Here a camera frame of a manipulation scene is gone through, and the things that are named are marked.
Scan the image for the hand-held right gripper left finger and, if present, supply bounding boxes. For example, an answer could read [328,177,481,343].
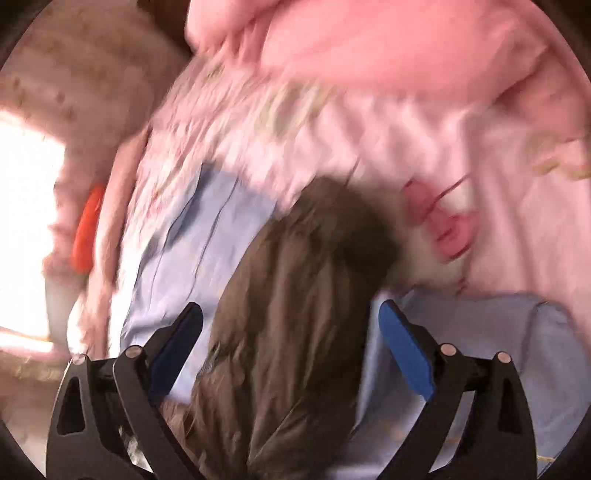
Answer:
[46,302,204,480]

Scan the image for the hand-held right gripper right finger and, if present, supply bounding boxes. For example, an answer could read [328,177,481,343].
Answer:
[372,299,539,480]

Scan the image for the brown jacket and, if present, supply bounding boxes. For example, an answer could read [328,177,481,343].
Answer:
[159,176,402,480]

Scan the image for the light blue cloth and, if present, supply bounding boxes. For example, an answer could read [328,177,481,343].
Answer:
[121,162,581,474]

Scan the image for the orange object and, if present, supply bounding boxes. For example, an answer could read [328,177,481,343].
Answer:
[71,184,107,274]

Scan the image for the pink patterned bed sheet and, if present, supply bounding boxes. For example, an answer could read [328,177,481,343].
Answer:
[69,0,591,352]

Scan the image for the pink blanket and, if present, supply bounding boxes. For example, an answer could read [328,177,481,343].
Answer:
[185,0,541,100]

